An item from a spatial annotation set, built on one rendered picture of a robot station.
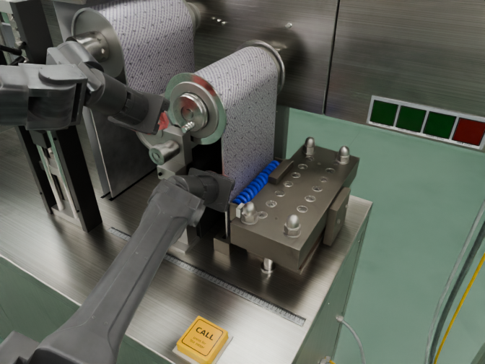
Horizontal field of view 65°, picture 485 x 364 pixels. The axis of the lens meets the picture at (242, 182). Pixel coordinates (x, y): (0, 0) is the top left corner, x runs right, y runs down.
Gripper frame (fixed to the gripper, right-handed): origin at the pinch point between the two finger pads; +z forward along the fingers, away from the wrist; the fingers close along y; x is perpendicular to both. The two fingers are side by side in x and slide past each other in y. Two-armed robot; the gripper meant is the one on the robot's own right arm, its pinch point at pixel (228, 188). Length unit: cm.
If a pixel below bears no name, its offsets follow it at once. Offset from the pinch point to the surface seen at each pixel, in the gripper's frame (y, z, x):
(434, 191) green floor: 43, 219, 3
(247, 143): 0.2, 2.9, 10.5
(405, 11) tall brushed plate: 24, 10, 44
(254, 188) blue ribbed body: 3.1, 6.9, 0.6
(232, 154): 0.3, -2.6, 7.7
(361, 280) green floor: 23, 131, -48
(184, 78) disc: -7.6, -14.3, 19.8
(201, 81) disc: -3.6, -14.3, 19.8
